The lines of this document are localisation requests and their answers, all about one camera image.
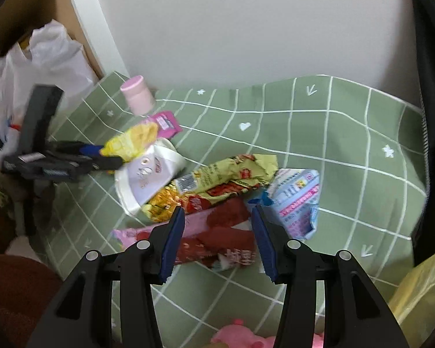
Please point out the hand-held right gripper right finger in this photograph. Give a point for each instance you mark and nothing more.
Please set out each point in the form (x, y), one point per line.
(266, 246)

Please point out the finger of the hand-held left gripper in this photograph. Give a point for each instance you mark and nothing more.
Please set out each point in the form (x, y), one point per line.
(89, 150)
(105, 163)

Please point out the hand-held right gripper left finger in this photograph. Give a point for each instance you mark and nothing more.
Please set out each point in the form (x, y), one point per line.
(172, 246)

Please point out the yellow snack wrapper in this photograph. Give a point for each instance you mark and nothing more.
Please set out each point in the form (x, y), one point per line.
(130, 141)

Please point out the pale pink snack wrapper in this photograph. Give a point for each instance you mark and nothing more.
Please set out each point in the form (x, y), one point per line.
(137, 234)

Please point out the red white snack wrapper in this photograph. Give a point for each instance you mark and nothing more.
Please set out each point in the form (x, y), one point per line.
(217, 239)

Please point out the blue white packet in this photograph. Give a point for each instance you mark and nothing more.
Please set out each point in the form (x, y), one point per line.
(297, 199)

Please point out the waste bin with yellow liner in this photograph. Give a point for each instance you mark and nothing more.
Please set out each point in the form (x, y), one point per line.
(424, 293)

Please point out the magenta snack wrapper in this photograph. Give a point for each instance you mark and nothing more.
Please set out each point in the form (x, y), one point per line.
(165, 123)

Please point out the small pink cup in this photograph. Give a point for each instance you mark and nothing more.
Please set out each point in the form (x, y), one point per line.
(137, 96)

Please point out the yellow-green snack wrapper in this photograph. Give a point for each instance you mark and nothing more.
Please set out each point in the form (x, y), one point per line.
(232, 176)

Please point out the pink caterpillar toy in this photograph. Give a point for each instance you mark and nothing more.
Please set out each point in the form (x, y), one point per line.
(239, 335)

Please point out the white plastic bag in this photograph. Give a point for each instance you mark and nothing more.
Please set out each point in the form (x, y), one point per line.
(43, 61)

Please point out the green grid tablecloth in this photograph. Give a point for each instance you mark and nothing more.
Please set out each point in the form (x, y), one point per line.
(311, 130)

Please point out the wooden shelf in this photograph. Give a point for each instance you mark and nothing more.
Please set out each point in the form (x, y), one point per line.
(76, 18)

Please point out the dark brown cloth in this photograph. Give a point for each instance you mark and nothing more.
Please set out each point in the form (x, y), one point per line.
(14, 297)

